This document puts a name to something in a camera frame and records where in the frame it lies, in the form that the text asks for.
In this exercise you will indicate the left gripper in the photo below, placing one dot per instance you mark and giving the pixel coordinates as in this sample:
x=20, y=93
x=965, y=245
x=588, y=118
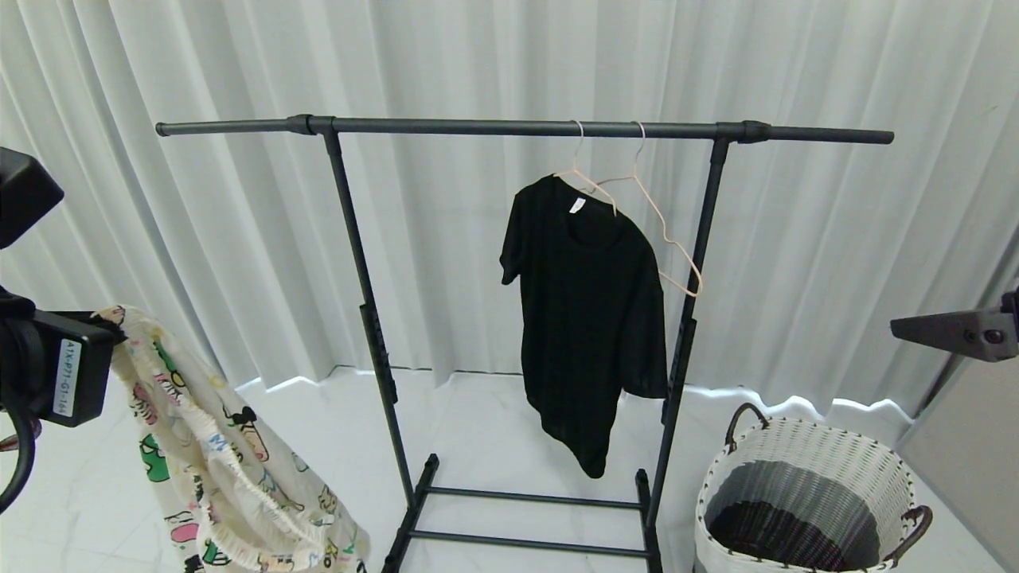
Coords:
x=91, y=374

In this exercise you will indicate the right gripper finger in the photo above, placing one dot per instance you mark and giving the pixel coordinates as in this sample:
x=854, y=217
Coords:
x=955, y=334

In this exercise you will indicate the cream printed garment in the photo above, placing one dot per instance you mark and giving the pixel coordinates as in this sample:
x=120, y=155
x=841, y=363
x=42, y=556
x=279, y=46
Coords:
x=239, y=493

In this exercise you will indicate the pink clothes hanger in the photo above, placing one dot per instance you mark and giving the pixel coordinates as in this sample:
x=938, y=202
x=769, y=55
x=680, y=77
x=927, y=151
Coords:
x=593, y=187
x=661, y=227

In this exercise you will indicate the black T-shirt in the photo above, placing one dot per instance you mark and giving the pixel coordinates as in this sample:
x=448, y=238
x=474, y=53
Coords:
x=589, y=318

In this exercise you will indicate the white laundry basket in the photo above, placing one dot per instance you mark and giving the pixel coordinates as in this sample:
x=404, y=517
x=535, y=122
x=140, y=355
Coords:
x=812, y=446

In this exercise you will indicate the black clothes rack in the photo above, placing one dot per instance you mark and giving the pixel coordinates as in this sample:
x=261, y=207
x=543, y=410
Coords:
x=478, y=127

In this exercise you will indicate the white curtain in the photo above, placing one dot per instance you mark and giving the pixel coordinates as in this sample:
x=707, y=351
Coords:
x=239, y=199

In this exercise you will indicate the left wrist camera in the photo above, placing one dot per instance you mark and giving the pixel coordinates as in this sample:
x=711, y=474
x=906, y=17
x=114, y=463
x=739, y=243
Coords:
x=24, y=195

